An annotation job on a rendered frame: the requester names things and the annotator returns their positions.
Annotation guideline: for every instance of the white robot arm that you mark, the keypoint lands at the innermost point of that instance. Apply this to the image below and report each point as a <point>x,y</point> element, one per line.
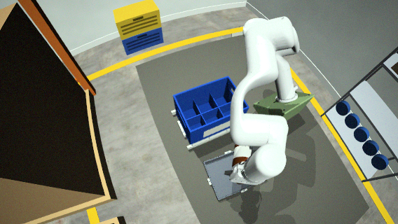
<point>266,43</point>

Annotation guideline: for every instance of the blue plastic crate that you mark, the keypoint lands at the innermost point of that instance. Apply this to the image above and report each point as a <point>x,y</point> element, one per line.
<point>204,110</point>

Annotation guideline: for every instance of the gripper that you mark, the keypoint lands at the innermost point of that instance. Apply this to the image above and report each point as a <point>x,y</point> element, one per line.
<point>236,176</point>

